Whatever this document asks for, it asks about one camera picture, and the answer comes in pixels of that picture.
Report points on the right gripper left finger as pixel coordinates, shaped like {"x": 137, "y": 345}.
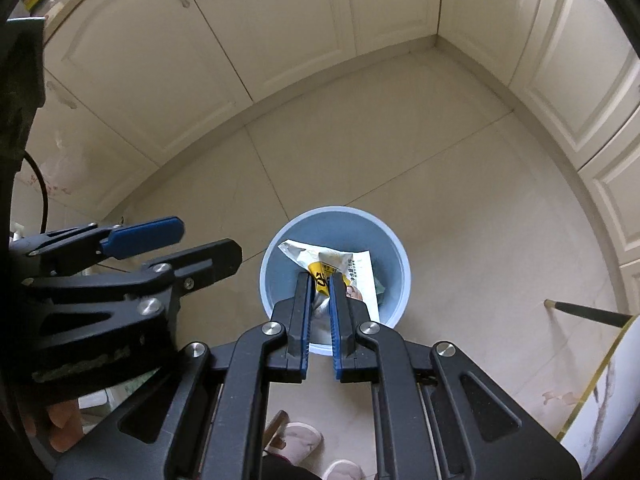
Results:
{"x": 278, "y": 349}

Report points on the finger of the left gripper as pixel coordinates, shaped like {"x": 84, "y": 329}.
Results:
{"x": 199, "y": 267}
{"x": 130, "y": 241}

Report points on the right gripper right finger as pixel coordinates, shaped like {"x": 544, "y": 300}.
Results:
{"x": 398, "y": 373}

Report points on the yellow white seasoning packet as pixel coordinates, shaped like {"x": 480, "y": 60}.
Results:
{"x": 322, "y": 262}

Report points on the blue trash bin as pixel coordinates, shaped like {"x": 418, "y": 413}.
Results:
{"x": 337, "y": 239}

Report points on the cream kitchen base cabinets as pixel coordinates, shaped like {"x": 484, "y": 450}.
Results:
{"x": 499, "y": 138}

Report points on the person's left hand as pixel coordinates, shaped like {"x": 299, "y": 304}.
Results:
{"x": 63, "y": 428}

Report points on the white plastic bag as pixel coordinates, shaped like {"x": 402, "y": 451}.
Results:
{"x": 63, "y": 160}

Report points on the white slipper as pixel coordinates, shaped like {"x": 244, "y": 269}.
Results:
{"x": 294, "y": 442}

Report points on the black gold table leg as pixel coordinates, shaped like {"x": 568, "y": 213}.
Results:
{"x": 605, "y": 317}

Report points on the condiment bottles group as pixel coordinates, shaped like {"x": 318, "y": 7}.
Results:
{"x": 46, "y": 9}

